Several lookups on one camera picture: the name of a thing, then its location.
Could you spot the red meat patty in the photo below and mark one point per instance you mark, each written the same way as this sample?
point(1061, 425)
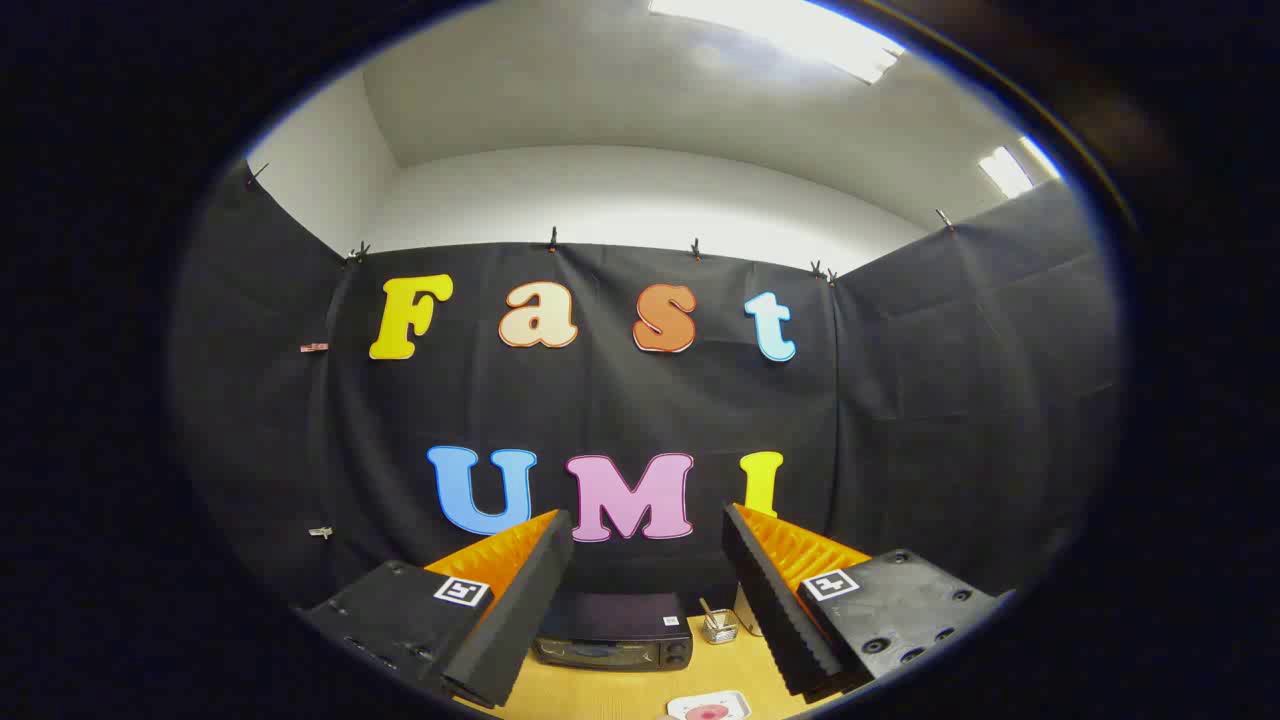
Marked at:
point(710, 712)

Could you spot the long ceiling light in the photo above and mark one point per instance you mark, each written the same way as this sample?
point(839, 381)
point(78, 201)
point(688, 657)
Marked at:
point(790, 30)

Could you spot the small ceiling light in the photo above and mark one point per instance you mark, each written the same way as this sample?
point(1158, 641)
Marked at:
point(1004, 172)

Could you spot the white food tray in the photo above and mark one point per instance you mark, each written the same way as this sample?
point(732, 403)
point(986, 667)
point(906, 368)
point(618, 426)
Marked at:
point(735, 700)

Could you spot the row of cloth clips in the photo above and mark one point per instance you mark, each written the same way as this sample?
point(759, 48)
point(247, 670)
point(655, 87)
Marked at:
point(552, 240)

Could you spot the black backdrop cloth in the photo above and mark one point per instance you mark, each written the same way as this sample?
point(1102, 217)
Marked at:
point(900, 400)

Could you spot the black toaster oven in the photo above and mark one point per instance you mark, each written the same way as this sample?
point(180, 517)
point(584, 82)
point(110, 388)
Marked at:
point(610, 615)

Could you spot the glass toaster oven door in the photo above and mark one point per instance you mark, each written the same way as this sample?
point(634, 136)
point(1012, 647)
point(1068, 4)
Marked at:
point(590, 652)

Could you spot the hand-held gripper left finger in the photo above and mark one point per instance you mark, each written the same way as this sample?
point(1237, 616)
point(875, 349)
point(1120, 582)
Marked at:
point(520, 610)

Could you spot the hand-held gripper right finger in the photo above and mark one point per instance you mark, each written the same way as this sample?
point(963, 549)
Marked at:
point(765, 600)

